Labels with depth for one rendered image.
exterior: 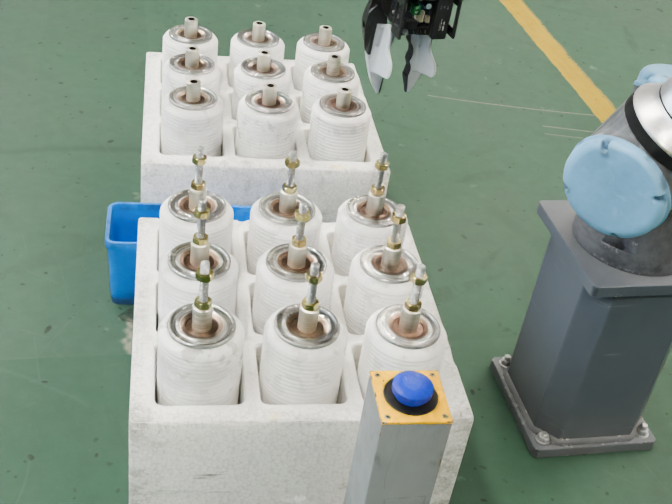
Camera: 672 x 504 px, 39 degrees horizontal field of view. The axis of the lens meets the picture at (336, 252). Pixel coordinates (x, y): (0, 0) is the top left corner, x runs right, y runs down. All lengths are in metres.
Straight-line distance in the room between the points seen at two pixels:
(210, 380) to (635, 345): 0.55
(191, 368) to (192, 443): 0.09
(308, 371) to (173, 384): 0.15
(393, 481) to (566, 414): 0.42
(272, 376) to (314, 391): 0.05
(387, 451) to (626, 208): 0.35
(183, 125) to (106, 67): 0.70
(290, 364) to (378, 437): 0.18
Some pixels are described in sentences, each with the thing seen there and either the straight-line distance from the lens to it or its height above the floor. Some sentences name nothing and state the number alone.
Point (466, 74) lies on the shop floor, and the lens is 2.34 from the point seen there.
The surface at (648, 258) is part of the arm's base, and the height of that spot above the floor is 0.32.
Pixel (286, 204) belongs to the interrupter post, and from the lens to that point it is 1.25.
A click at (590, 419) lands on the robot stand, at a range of 1.36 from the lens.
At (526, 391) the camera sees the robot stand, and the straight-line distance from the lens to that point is 1.38.
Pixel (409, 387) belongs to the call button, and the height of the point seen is 0.33.
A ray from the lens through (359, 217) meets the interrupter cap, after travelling 1.27.
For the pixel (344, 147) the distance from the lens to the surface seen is 1.52.
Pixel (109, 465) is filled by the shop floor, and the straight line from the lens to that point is 1.26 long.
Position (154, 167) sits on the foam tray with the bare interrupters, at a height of 0.17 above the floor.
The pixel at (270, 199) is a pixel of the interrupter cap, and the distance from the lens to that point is 1.28.
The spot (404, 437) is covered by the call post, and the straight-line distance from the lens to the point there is 0.92.
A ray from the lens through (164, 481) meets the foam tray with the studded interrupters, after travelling 1.14.
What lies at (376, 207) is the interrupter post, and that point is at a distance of 1.27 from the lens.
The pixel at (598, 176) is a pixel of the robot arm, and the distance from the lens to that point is 1.02.
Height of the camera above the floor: 0.96
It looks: 36 degrees down
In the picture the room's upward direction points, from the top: 9 degrees clockwise
